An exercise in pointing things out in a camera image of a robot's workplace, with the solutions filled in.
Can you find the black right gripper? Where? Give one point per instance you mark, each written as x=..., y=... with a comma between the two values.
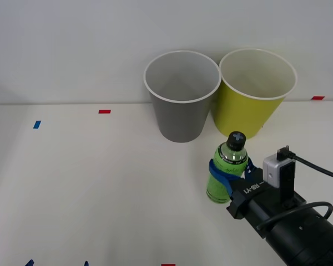
x=252, y=199

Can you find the grey plastic waste bin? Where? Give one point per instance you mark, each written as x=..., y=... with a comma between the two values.
x=180, y=119

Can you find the green plastic bottle black cap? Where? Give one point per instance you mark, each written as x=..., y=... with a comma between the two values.
x=231, y=155

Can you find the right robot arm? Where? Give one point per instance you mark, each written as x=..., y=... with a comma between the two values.
x=308, y=238

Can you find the yellow-green plastic waste bin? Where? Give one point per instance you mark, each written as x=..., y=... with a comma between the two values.
x=244, y=110

